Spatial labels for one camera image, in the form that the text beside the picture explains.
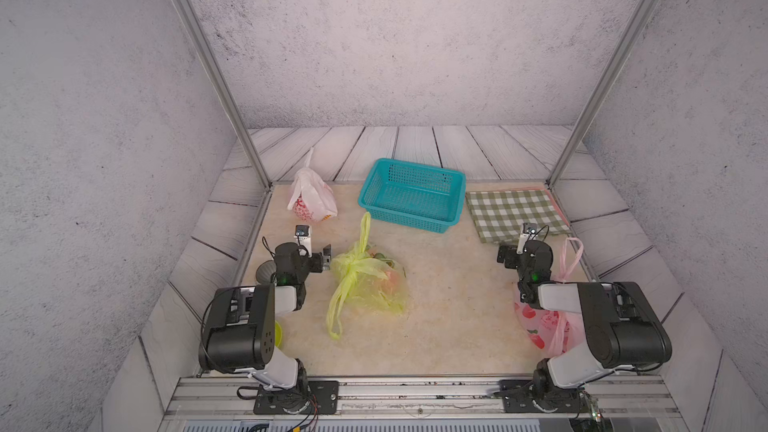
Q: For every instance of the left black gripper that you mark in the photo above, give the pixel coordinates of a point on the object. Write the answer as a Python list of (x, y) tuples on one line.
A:
[(315, 260)]

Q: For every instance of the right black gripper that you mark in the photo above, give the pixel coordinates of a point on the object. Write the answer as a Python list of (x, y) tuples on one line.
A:
[(512, 255)]

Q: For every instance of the yellow-green avocado plastic bag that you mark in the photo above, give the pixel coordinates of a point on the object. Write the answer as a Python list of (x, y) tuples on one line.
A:
[(367, 278)]

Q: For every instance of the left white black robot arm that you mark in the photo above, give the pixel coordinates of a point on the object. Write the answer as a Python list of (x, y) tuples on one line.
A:
[(238, 333)]

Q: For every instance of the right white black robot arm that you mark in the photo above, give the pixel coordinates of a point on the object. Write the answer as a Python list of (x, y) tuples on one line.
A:
[(621, 333)]

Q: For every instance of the white tied plastic bag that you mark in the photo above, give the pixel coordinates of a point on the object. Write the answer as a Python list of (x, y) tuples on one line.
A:
[(311, 198)]

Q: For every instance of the pink strawberry plastic bag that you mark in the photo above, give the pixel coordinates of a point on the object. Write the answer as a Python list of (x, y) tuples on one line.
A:
[(553, 332)]

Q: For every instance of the green checkered cloth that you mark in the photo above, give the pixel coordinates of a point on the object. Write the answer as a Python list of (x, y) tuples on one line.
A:
[(499, 216)]

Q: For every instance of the lime green plastic cup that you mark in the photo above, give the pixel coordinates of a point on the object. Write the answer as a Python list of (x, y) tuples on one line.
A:
[(278, 334)]

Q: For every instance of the teal plastic basket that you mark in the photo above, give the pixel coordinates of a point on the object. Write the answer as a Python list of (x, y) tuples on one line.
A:
[(414, 195)]

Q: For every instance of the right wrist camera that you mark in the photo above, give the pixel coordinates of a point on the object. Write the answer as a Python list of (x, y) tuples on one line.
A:
[(528, 230)]

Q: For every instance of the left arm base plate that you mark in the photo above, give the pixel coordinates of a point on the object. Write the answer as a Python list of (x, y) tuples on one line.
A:
[(297, 397)]

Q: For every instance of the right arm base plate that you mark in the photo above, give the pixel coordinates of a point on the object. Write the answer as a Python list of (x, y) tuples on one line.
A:
[(520, 396)]

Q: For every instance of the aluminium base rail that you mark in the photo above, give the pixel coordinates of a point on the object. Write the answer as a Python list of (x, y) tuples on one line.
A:
[(428, 398)]

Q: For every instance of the right aluminium frame post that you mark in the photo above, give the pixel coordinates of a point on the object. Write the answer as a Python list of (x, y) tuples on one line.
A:
[(638, 20)]

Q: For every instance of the aluminium frame post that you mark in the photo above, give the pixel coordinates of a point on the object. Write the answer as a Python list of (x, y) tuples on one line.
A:
[(206, 56), (638, 20)]

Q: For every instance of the left aluminium frame post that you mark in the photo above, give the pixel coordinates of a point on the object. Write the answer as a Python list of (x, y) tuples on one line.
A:
[(206, 56)]

